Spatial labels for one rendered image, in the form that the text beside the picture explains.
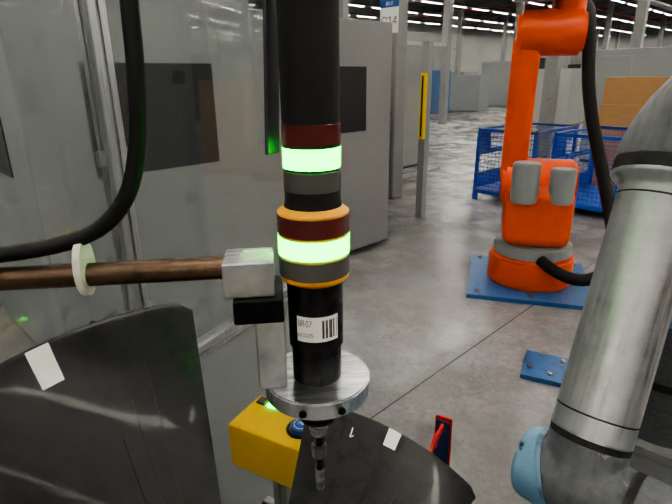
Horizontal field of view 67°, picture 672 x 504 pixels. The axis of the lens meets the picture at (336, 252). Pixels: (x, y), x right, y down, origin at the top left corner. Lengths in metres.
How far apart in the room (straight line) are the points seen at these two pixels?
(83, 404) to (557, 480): 0.43
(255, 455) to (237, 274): 0.69
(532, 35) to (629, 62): 6.84
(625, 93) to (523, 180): 4.46
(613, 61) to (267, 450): 10.42
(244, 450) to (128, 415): 0.56
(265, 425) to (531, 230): 3.40
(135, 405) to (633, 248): 0.46
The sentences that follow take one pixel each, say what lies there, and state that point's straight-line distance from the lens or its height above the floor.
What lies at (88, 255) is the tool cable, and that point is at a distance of 0.33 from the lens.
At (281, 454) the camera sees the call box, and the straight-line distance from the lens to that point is 0.92.
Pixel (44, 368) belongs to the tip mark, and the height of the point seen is 1.45.
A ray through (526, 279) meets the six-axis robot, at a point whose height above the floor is 0.14.
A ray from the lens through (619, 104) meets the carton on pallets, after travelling 8.31.
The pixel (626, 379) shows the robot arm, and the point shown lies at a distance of 0.55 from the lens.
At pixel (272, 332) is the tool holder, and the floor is 1.51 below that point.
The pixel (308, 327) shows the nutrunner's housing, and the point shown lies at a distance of 0.31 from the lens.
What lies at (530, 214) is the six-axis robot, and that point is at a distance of 4.09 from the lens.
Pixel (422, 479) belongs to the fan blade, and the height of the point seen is 1.21.
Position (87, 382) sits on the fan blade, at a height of 1.43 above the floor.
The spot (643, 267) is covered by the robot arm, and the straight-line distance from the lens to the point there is 0.55.
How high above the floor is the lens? 1.65
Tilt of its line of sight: 19 degrees down
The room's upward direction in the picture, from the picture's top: 1 degrees counter-clockwise
